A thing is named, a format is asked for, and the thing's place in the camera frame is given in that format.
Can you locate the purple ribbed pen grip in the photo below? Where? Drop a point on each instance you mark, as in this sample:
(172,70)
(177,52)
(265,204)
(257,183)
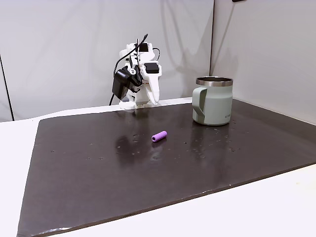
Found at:
(159,136)

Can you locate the grey-green steel mug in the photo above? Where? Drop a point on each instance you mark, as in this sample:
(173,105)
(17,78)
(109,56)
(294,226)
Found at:
(217,106)

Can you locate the black table mat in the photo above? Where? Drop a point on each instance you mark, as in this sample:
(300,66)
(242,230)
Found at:
(123,177)

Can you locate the black camera box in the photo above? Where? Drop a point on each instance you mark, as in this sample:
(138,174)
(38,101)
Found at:
(121,82)

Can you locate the black wall fixture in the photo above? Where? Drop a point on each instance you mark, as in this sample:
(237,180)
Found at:
(239,0)

